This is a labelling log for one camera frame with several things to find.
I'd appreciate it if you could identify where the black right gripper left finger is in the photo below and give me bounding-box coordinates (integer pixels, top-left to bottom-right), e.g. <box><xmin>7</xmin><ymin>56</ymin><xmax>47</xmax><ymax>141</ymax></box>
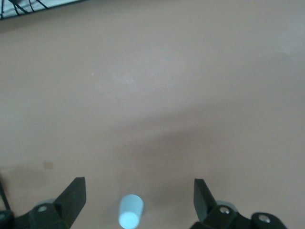
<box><xmin>0</xmin><ymin>177</ymin><xmax>86</xmax><ymax>229</ymax></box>

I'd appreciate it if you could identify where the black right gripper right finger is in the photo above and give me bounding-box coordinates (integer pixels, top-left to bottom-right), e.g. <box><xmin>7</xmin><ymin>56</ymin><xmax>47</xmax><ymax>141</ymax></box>
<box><xmin>190</xmin><ymin>178</ymin><xmax>288</xmax><ymax>229</ymax></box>

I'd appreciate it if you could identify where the light blue plastic cup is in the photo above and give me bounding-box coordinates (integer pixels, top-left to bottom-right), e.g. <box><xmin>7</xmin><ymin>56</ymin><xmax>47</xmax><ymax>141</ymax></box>
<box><xmin>118</xmin><ymin>194</ymin><xmax>145</xmax><ymax>229</ymax></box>

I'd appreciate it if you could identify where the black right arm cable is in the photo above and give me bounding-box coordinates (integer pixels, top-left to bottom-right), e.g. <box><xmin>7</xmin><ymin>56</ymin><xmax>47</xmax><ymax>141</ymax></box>
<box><xmin>0</xmin><ymin>170</ymin><xmax>11</xmax><ymax>213</ymax></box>

